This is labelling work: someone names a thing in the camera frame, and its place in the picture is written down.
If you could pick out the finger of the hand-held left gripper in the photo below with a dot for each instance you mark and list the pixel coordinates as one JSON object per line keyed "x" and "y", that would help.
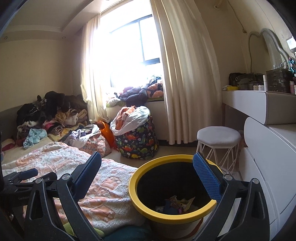
{"x": 29, "y": 173}

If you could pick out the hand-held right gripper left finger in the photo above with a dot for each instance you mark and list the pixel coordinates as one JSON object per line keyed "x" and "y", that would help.
{"x": 85, "y": 176}

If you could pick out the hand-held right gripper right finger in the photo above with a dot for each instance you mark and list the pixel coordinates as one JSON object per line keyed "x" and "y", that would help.
{"x": 205, "y": 176}

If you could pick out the beige wrapper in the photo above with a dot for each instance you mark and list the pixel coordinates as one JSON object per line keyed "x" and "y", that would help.
{"x": 182, "y": 200}

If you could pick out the blue wrapper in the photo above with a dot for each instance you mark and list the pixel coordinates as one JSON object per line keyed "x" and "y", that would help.
{"x": 170, "y": 206}

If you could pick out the yellow-rimmed black bin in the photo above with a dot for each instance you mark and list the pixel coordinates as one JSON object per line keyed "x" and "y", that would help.
{"x": 133, "y": 185}

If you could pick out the peach and white blanket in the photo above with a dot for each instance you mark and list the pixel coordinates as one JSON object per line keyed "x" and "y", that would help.
{"x": 111, "y": 185}

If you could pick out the red pink cloth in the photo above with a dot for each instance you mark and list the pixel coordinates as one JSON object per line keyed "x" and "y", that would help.
{"x": 8, "y": 145}

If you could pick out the light blue garment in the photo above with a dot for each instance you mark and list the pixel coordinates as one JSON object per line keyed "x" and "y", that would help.
{"x": 34, "y": 138}

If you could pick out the white garment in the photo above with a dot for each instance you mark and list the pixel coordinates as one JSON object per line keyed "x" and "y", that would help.
{"x": 79, "y": 138}

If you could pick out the orange bag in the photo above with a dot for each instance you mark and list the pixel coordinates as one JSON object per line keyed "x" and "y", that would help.
{"x": 106, "y": 133}

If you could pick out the zebra stripe cloth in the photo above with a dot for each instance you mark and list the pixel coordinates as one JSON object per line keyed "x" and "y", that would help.
{"x": 55, "y": 129}

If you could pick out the grey bed headboard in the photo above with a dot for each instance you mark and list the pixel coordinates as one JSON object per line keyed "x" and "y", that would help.
{"x": 8, "y": 122}

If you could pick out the green cloth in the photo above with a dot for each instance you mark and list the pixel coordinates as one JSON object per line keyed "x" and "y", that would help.
{"x": 74, "y": 231}

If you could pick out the beige folded blankets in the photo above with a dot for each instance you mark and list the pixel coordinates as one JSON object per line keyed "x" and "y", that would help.
{"x": 74, "y": 117}

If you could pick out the dinosaur print laundry bag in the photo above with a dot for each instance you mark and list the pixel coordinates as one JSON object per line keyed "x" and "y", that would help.
{"x": 138, "y": 143}

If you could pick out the white drawer cabinet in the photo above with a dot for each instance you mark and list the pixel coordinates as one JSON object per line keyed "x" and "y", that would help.
{"x": 270, "y": 157}

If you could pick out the orange towel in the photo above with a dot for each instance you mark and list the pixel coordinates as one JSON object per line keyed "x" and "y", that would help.
{"x": 122, "y": 117}

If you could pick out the black clothes heap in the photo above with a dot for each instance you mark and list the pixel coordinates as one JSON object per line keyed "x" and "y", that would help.
{"x": 54, "y": 99}

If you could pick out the white cloth sack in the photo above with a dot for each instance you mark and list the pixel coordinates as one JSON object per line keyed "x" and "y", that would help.
{"x": 138, "y": 117}

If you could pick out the white vanity desk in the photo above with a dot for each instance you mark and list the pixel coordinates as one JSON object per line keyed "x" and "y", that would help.
{"x": 245, "y": 102}

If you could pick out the yellow box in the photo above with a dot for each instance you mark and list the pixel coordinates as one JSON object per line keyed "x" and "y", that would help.
{"x": 231, "y": 88}

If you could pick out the dark jacket heap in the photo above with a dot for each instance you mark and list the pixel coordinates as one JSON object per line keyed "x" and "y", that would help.
{"x": 134, "y": 96}

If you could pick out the thick cream curtain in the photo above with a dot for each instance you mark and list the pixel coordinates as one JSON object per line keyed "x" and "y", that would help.
{"x": 185, "y": 81}

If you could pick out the orange print dark cloth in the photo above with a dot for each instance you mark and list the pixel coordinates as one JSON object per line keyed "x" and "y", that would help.
{"x": 156, "y": 88}

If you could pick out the dark camouflage bag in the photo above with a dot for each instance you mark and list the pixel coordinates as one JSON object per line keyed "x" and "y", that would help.
{"x": 242, "y": 81}

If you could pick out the small white jars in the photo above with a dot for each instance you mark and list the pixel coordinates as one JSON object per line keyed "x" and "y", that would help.
{"x": 257, "y": 88}

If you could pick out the sheer cream curtain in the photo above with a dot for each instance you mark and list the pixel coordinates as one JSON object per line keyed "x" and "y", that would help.
{"x": 92, "y": 69}

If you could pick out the tall white bottle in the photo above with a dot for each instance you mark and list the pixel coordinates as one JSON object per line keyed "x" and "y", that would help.
{"x": 265, "y": 83}

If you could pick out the clear drawer organizer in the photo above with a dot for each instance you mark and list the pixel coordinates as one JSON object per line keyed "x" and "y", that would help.
{"x": 278, "y": 81}

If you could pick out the pink bottle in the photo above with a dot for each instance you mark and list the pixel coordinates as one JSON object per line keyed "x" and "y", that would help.
{"x": 292, "y": 88}

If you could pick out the black frame window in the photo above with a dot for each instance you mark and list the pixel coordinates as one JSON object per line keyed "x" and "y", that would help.
{"x": 141, "y": 41}

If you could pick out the wavy frame mirror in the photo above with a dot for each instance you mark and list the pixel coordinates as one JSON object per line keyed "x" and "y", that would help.
{"x": 272, "y": 41}

